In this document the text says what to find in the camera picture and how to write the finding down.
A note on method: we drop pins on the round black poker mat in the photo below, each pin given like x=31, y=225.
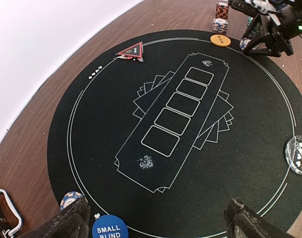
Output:
x=165, y=144

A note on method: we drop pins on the orange big blind button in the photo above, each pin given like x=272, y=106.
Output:
x=220, y=40

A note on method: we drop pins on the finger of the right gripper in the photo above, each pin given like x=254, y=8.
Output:
x=261, y=43

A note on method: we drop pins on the red black chip stack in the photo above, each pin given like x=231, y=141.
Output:
x=222, y=10

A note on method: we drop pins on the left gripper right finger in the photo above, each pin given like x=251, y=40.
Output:
x=243, y=222

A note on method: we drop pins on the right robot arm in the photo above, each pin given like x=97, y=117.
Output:
x=274, y=24

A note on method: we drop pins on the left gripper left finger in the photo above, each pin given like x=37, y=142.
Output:
x=71, y=222

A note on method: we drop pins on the chrome case handle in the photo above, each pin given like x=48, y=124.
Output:
x=11, y=214

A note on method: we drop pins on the blue small blind button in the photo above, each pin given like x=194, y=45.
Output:
x=109, y=226

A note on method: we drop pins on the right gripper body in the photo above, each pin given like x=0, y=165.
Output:
x=284, y=16

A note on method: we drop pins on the red triangle marker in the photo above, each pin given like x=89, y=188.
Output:
x=134, y=52

